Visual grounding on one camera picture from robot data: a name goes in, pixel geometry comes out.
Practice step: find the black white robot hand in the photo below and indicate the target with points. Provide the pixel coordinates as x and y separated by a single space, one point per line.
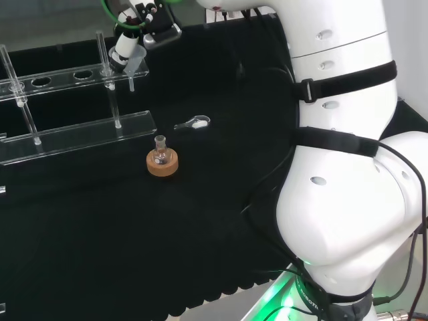
157 18

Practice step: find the translucent plastic funnel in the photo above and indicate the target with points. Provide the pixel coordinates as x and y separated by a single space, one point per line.
131 82

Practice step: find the glass weighing funnel with powder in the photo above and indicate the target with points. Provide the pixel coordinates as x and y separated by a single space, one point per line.
199 123

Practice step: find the clear acrylic funnel stand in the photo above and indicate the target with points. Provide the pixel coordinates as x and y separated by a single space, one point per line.
83 133

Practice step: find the small round-bottom glass flask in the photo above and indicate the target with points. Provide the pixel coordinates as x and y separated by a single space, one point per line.
160 155

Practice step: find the black bench cloth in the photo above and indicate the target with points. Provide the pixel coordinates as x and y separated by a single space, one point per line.
133 234

